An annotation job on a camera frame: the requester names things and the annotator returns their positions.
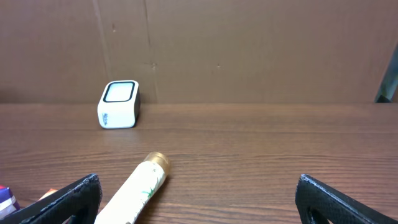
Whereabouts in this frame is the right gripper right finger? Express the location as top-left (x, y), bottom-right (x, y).
top-left (295, 174), bottom-right (397, 224)

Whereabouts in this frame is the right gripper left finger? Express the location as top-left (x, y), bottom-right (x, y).
top-left (1, 173), bottom-right (102, 224)

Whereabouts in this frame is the small orange sachet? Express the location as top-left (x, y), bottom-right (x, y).
top-left (39, 189), bottom-right (58, 200)

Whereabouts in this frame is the white tube with gold cap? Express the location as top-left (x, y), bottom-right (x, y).
top-left (95, 152), bottom-right (171, 224)

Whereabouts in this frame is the red purple pad packet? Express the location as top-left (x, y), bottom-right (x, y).
top-left (0, 186), bottom-right (21, 219)

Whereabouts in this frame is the white barcode scanner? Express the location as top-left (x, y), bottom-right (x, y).
top-left (97, 80), bottom-right (141, 129)

